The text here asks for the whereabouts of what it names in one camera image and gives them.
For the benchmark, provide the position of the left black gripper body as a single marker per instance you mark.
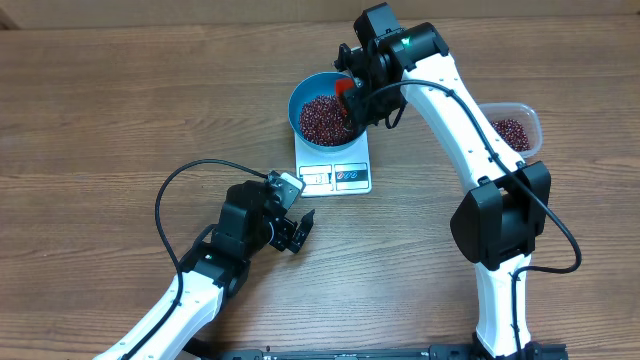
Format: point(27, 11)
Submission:
point(281, 231)

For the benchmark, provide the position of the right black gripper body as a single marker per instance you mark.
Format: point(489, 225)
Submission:
point(373, 102)

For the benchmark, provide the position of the red scoop blue handle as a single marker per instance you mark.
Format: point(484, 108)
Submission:
point(342, 85)

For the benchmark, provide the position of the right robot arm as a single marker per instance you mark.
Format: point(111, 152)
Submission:
point(505, 204)

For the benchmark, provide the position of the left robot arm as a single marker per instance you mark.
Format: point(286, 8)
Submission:
point(253, 215)

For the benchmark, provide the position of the beans in blue bowl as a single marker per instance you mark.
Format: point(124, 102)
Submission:
point(323, 121)

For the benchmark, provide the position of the blue bowl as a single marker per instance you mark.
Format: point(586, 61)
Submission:
point(318, 84)

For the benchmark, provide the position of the white digital kitchen scale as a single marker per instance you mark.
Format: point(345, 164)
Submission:
point(334, 171)

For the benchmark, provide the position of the red adzuki beans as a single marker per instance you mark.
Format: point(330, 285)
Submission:
point(513, 133)

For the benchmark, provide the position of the clear plastic container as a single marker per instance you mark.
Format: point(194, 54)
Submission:
point(522, 113)

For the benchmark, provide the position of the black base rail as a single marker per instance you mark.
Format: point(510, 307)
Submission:
point(203, 350)

